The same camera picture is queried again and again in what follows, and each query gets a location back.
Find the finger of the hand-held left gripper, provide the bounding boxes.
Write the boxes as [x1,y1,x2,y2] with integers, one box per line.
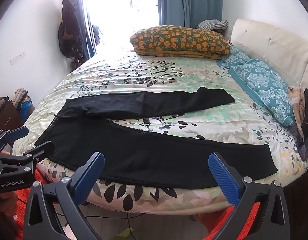
[0,126,29,153]
[21,141,55,172]

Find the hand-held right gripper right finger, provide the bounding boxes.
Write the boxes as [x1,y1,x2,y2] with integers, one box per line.
[208,152,290,240]

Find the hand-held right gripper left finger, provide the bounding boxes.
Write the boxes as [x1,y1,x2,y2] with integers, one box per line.
[23,151,106,240]

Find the black pants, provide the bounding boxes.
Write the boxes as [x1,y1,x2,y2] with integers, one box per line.
[34,87,278,189]

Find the person's left hand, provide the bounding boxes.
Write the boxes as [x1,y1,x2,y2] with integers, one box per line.
[0,189,19,220]

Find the brown cabinet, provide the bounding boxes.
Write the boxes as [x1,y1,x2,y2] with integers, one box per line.
[0,100,24,132]

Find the orange rug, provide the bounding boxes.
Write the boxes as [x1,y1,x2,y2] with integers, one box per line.
[13,166,260,240]

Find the pile of clothes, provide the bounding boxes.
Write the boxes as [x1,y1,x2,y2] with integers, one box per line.
[14,87,36,122]

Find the green paper slip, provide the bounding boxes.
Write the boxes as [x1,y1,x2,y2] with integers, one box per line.
[114,227,134,240]

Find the large teal patterned pillow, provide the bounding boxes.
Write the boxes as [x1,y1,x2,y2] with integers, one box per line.
[229,59,294,127]

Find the beige cloth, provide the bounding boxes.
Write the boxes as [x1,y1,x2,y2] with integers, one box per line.
[287,86,307,135]

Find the bed with floral sheet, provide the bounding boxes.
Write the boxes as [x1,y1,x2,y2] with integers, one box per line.
[13,46,308,215]

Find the dark hanging coat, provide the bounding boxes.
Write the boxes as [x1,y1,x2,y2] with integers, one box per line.
[58,0,85,58]

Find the small teal patterned pillow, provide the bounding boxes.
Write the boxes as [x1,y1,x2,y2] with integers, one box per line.
[217,46,252,68]

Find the dark bag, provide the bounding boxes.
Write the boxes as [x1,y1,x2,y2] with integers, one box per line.
[92,25,101,46]

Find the cream padded headboard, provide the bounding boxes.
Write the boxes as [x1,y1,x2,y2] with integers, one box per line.
[230,18,308,110]

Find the orange floral folded quilt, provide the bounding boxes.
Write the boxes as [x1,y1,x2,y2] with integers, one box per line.
[130,25,232,60]

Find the striped cushion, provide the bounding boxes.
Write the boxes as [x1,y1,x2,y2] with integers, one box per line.
[197,19,229,30]

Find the glass sliding door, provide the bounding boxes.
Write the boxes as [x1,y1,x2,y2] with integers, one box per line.
[84,0,160,55]

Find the wide blue curtain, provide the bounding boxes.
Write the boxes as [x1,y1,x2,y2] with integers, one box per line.
[159,0,223,28]

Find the black cable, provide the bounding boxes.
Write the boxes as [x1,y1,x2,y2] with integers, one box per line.
[51,211,134,233]

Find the white wall socket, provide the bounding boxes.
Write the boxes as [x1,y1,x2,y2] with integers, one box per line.
[10,52,26,64]

